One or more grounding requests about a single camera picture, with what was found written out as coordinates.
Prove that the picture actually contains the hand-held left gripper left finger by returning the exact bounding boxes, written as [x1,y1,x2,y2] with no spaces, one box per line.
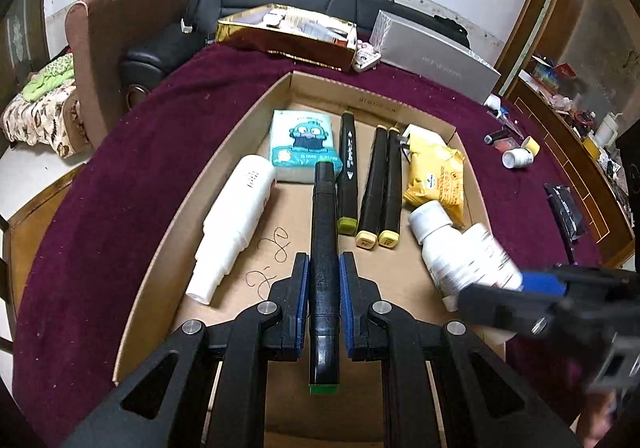
[60,252,311,448]

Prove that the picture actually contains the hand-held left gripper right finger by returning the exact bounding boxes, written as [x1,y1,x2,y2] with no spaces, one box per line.
[339,252,583,448]

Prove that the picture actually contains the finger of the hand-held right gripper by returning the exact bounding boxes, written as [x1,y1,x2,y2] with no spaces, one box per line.
[519,267,621,299]
[457,281,563,340]

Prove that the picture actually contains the black marker green cap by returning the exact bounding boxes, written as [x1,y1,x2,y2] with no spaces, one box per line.
[306,159,343,396]

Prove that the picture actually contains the black foil packet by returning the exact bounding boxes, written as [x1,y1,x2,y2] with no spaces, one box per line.
[544,183,587,244]

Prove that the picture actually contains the white pill bottle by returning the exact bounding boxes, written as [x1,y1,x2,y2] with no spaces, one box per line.
[407,201,523,311]
[501,148,535,170]

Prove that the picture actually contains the cardboard box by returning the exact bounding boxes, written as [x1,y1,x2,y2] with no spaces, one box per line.
[112,71,508,448]

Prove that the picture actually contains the white spray bottle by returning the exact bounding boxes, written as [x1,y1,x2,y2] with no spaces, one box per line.
[186,154,277,305]

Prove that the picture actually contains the black marker yellow cap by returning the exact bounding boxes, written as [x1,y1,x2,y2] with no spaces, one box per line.
[355,125,390,249]
[378,125,403,249]

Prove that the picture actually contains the black marker olive cap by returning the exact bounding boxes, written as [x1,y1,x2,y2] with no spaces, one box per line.
[336,111,360,235]

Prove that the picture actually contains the blue cartoon tissue pack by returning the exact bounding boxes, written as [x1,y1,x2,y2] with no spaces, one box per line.
[270,109,343,184]

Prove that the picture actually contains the yellow snack packet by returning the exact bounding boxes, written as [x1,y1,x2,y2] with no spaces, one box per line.
[402,135,467,224]

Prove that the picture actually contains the low wooden cabinet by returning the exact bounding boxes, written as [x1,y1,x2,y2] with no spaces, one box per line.
[502,76,638,271]

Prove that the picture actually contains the white jug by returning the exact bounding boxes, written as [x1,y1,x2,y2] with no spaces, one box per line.
[595,112,623,146]

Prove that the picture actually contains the assorted cabinet clutter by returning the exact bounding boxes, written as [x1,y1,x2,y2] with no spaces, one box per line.
[520,51,640,199]

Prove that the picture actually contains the white button remote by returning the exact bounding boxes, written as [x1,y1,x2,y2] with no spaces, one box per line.
[352,42,382,74]

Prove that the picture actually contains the gold box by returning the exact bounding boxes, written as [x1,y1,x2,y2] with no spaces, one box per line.
[216,3,358,73]

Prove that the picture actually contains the silver long box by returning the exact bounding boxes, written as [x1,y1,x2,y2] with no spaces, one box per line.
[369,9,502,105]

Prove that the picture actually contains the assorted small boxes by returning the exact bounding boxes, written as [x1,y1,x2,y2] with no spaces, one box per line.
[250,8,351,46]

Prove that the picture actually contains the wooden chair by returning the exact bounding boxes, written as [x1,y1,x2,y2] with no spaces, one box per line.
[0,163,88,354]

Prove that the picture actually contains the brown armchair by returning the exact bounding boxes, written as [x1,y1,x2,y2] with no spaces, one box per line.
[65,0,198,149]

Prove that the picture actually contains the floral blanket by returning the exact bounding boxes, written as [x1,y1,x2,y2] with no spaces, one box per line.
[0,76,91,159]

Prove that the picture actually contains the green cloth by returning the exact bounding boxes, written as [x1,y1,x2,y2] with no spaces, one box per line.
[22,53,76,99]

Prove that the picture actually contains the wooden glass door cabinet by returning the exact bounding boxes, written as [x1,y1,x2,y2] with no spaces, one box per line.
[0,0,51,79]

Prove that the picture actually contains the wooden door frame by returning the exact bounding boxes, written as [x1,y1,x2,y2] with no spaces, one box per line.
[492,0,576,99]

